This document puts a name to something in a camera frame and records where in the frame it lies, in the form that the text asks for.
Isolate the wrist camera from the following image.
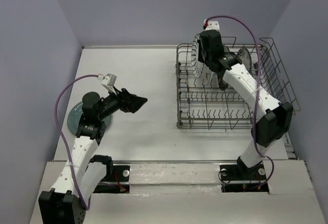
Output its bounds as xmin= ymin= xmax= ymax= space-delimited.
xmin=203 ymin=19 xmax=220 ymax=31
xmin=97 ymin=74 xmax=117 ymax=94

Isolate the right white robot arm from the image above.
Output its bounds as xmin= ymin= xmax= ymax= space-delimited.
xmin=199 ymin=29 xmax=293 ymax=179

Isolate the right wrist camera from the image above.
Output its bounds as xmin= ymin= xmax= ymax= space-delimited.
xmin=203 ymin=19 xmax=220 ymax=31

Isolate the blue striped white plate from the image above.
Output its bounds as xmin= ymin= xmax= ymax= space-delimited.
xmin=190 ymin=33 xmax=203 ymax=78

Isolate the dark brown rimmed plate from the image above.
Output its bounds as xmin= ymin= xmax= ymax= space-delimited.
xmin=218 ymin=45 xmax=230 ymax=91

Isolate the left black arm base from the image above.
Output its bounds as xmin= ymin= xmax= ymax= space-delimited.
xmin=93 ymin=165 xmax=130 ymax=194

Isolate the grey wire dish rack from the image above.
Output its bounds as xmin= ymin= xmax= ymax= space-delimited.
xmin=176 ymin=37 xmax=301 ymax=130

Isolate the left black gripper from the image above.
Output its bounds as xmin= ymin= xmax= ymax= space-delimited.
xmin=97 ymin=86 xmax=147 ymax=120

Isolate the plain teal plate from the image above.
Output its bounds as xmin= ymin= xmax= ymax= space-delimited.
xmin=67 ymin=101 xmax=112 ymax=135

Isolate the blue floral plate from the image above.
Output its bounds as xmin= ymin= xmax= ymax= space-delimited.
xmin=237 ymin=47 xmax=252 ymax=71

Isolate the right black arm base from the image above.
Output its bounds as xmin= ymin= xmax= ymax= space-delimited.
xmin=218 ymin=164 xmax=269 ymax=193

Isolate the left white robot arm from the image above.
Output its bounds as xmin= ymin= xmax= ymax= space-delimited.
xmin=38 ymin=88 xmax=148 ymax=223

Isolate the watermelon pattern plate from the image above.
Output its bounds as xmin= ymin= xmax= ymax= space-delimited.
xmin=201 ymin=65 xmax=214 ymax=86

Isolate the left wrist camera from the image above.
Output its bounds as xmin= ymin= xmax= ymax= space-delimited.
xmin=97 ymin=74 xmax=117 ymax=94

